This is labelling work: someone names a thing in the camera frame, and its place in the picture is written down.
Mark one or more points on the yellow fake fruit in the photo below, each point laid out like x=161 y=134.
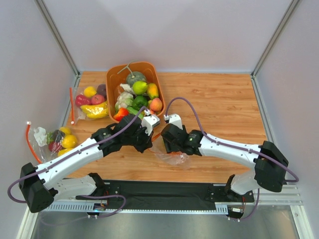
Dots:
x=69 y=141

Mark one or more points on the green fake pumpkin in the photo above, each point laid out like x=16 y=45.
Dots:
x=135 y=76

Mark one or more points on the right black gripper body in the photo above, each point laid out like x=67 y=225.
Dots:
x=168 y=138

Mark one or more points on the fake yellow banana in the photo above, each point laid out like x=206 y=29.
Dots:
x=95 y=111

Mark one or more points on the white fake cauliflower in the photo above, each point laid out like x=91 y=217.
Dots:
x=124 y=100

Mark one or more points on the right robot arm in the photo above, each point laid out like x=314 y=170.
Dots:
x=267 y=164

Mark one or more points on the zip bag near left wall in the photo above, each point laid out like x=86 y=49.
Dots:
x=46 y=145

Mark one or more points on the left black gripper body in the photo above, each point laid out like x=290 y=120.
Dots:
x=145 y=139

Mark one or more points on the white fake garlic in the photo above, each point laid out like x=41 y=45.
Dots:
x=127 y=88

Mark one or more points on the yellow fake lemon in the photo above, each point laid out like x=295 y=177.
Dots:
x=89 y=92

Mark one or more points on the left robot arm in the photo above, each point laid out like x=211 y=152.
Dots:
x=45 y=183

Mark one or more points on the green fake bell pepper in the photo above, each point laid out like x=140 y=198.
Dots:
x=140 y=101

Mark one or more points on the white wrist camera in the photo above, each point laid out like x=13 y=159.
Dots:
x=149 y=121
x=173 y=119

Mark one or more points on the red fake pepper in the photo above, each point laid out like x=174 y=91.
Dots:
x=81 y=100

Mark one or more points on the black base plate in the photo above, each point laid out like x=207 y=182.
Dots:
x=144 y=195

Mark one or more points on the yellow orange fake mango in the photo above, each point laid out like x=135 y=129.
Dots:
x=152 y=91

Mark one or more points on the purple fake fruit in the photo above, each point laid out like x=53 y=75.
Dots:
x=101 y=90

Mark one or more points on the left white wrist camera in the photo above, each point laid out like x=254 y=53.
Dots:
x=149 y=121

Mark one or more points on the zip bag with banana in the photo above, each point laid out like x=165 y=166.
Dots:
x=76 y=112

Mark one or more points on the orange plastic basket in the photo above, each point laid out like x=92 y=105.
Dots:
x=117 y=75

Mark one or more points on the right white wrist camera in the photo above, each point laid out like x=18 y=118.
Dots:
x=173 y=119

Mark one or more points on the green fake cucumber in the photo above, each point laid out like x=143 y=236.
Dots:
x=131 y=110

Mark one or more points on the clear zip bag orange seal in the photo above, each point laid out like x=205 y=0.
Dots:
x=177 y=159

